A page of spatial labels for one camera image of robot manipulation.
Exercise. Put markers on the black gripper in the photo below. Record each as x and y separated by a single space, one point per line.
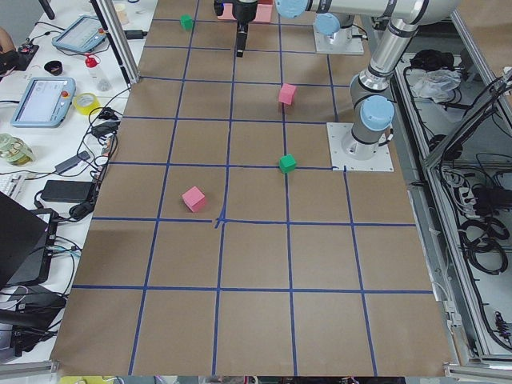
244 10

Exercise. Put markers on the pink plastic bin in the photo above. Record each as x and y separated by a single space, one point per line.
260 11

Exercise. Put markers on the green cube near bin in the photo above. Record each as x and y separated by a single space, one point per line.
187 22

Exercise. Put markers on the pink cube centre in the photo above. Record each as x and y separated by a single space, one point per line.
287 93

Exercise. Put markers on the black power adapter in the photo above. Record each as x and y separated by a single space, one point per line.
135 34

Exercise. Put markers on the green cube far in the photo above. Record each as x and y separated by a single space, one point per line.
287 163

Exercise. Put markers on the teach pendant upper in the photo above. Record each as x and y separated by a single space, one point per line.
82 36

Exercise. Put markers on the teach pendant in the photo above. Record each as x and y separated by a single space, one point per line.
45 103
82 36

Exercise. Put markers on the yellow tape roll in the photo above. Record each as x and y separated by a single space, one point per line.
86 103

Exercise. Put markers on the pink cube near edge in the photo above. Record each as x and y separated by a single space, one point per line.
194 199

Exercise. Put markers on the teach pendant lower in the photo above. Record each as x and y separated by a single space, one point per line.
45 103

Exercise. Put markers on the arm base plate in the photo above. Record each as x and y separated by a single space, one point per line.
347 154
344 42

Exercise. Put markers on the aluminium frame post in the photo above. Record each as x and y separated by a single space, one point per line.
109 20

